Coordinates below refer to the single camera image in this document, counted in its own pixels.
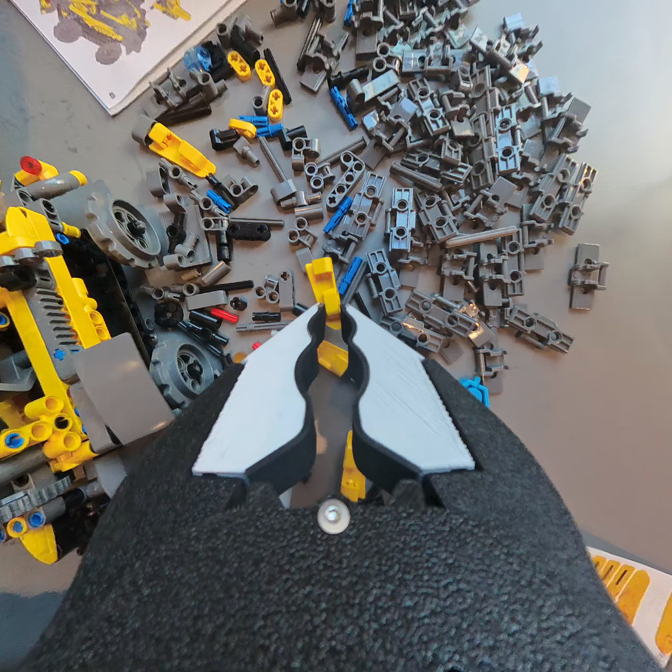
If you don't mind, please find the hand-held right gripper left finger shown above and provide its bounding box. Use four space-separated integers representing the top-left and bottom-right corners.
192 303 323 491

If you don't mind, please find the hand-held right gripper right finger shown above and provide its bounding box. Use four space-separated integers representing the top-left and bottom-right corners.
340 304 476 491

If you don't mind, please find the yellow brick vehicle model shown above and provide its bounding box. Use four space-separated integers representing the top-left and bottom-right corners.
0 155 232 565

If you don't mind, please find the blue brick separator tool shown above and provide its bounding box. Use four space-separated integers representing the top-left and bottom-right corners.
459 375 491 409

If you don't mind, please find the pile of grey brick pieces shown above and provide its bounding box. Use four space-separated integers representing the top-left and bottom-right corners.
131 0 610 400

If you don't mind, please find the instruction booklet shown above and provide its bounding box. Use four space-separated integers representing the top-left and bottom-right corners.
10 0 247 116

